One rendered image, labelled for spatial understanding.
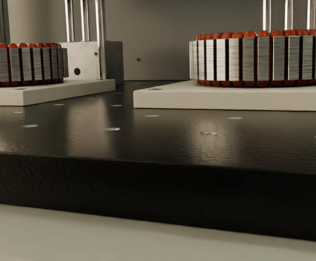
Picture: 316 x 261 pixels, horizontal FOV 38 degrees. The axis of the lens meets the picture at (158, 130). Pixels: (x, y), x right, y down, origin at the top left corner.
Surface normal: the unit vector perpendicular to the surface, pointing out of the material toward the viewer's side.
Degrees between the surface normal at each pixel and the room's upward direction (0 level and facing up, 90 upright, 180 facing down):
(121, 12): 90
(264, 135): 0
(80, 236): 0
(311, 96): 90
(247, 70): 90
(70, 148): 1
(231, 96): 90
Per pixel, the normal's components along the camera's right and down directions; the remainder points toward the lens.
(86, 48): -0.39, 0.16
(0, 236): -0.03, -0.99
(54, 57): 0.89, 0.04
